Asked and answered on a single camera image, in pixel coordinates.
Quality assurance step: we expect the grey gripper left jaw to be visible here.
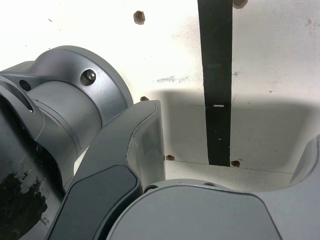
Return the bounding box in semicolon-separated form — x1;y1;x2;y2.
47;99;166;240

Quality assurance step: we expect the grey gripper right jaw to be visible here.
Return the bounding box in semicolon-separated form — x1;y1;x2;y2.
106;136;320;240

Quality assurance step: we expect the black tape strip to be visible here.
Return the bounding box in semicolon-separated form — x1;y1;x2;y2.
197;0;235;167

